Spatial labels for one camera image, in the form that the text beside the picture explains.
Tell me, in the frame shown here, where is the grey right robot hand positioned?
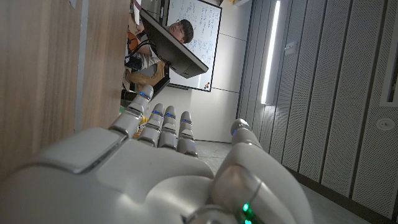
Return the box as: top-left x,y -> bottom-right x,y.
0,84 -> 315,224

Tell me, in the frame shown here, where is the black computer monitor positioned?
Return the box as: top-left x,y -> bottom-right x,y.
139,8 -> 210,79

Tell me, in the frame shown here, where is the orange basketball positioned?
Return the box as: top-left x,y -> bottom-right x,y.
127,30 -> 139,52

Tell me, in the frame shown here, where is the person in grey t-shirt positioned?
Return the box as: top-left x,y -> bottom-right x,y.
126,18 -> 195,93

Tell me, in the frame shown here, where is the whiteboard with writing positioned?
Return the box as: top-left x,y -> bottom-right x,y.
166,0 -> 223,93

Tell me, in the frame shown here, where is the long ceiling light strip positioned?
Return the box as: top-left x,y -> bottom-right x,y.
260,0 -> 282,106

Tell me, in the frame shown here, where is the round white ceiling fixture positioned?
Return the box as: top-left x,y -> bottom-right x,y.
375,117 -> 396,131

